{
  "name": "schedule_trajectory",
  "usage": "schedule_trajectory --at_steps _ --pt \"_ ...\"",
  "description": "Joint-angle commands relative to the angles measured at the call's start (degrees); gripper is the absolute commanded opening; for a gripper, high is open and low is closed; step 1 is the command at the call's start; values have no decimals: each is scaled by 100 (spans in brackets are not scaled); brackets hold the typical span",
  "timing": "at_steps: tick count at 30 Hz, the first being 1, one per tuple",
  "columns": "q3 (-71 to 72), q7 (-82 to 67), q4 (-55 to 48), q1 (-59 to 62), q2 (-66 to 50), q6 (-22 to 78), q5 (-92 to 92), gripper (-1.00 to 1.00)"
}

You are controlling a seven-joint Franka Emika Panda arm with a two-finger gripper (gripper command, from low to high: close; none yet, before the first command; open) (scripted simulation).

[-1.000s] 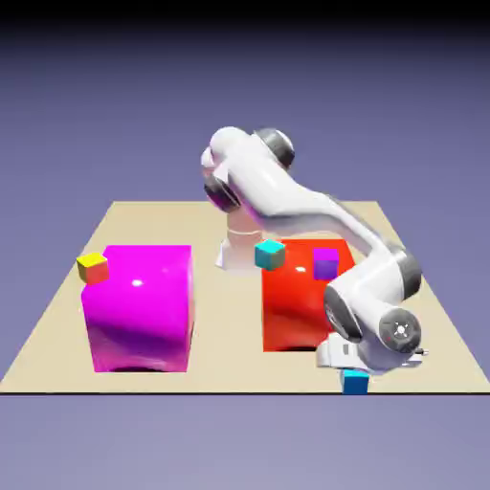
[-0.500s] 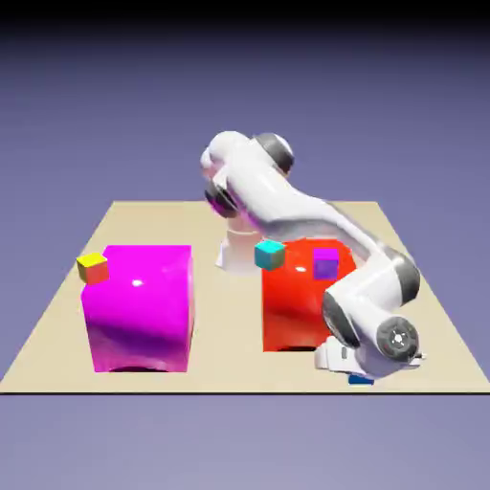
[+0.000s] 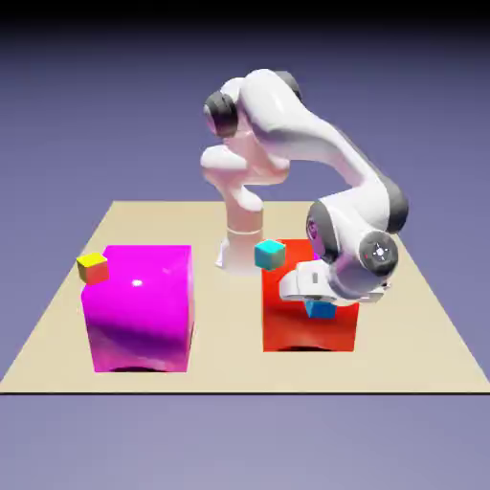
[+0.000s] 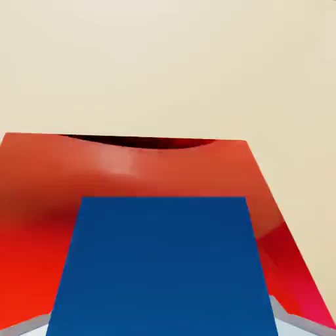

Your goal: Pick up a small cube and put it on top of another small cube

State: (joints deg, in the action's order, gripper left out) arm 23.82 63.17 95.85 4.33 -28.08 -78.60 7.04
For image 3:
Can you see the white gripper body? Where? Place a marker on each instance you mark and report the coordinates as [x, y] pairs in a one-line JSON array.
[[302, 283]]

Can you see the small blue cube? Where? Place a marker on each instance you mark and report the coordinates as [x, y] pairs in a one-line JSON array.
[[320, 309]]

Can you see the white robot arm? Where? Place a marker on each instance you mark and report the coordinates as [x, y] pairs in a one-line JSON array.
[[306, 130]]

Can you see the small cyan cube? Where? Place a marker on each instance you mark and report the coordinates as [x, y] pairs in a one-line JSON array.
[[269, 254]]

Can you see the small yellow cube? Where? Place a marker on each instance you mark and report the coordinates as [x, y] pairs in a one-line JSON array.
[[92, 268]]

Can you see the large red box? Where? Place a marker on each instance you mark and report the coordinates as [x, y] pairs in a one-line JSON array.
[[302, 329]]

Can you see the large magenta box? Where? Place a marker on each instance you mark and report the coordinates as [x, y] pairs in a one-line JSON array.
[[139, 310]]

